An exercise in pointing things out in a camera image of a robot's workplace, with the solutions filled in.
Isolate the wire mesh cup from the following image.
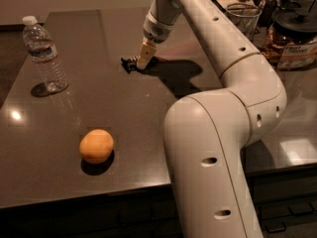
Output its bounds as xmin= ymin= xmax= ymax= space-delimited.
xmin=225 ymin=2 xmax=262 ymax=41

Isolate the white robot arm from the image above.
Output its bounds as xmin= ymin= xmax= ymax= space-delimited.
xmin=137 ymin=0 xmax=287 ymax=238

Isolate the clear plastic water bottle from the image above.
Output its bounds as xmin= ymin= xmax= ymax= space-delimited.
xmin=23 ymin=16 xmax=68 ymax=94

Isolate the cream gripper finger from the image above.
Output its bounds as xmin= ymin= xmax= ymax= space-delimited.
xmin=137 ymin=39 xmax=157 ymax=69

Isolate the black drawer handle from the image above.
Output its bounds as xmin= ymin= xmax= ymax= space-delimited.
xmin=264 ymin=222 xmax=286 ymax=234
xmin=288 ymin=202 xmax=314 ymax=216

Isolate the black drawer handle upper right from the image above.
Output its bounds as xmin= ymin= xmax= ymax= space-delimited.
xmin=288 ymin=202 xmax=314 ymax=216

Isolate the glass jar of nuts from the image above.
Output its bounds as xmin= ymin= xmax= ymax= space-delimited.
xmin=260 ymin=0 xmax=280 ymax=27

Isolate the orange fruit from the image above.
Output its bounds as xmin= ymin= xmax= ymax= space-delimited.
xmin=79 ymin=129 xmax=114 ymax=165

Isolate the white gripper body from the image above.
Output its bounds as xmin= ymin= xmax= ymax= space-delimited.
xmin=143 ymin=12 xmax=173 ymax=44

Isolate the black drawer handle lower right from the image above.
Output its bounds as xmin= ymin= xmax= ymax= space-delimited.
xmin=264 ymin=222 xmax=286 ymax=234

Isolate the snack jar with black lid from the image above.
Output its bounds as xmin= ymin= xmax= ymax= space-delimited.
xmin=261 ymin=10 xmax=317 ymax=70

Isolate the black rxbar chocolate bar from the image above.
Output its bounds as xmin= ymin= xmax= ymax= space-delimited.
xmin=121 ymin=57 xmax=159 ymax=73

